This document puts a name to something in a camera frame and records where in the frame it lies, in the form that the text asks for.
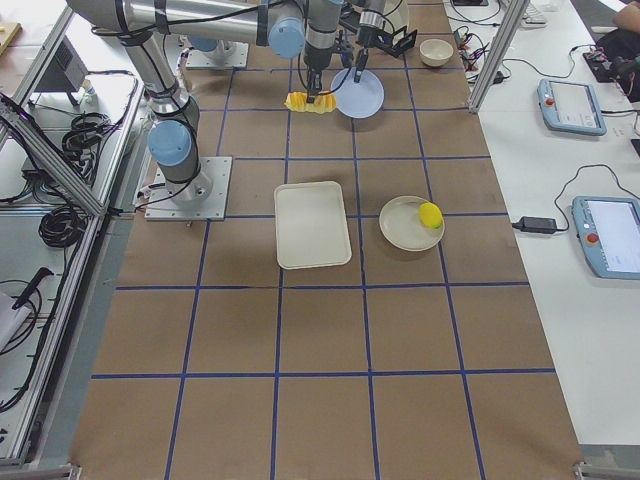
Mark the teach pendant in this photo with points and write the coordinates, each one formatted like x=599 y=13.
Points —
x=608 y=233
x=570 y=107

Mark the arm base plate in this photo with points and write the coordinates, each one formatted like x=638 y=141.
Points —
x=205 y=198

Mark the near teach pendant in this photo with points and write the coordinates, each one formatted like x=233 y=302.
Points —
x=608 y=233

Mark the white rectangular tray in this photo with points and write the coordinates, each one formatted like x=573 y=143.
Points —
x=311 y=225

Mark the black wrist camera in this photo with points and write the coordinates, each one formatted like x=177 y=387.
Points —
x=343 y=49

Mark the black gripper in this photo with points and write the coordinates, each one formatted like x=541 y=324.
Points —
x=315 y=56
x=366 y=36

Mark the aluminium frame post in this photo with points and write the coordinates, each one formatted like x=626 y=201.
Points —
x=498 y=48

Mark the usb hub with cables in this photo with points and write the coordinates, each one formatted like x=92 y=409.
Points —
x=471 y=49

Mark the black plate rack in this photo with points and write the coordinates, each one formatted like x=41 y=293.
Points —
x=350 y=20

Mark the cream bowl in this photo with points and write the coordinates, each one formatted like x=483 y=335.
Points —
x=435 y=52

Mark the yellow lemon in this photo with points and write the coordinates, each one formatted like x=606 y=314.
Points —
x=430 y=215

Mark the black power adapter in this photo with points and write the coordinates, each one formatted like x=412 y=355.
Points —
x=540 y=225

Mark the cream plate with lemon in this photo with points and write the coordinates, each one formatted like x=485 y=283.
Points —
x=400 y=225

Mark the cream plate in rack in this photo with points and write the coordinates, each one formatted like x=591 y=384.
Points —
x=396 y=19

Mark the far teach pendant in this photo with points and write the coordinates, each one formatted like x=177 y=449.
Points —
x=570 y=107

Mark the blue plate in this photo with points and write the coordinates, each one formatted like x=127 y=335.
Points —
x=357 y=99

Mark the striped bread roll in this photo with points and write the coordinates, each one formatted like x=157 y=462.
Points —
x=302 y=103

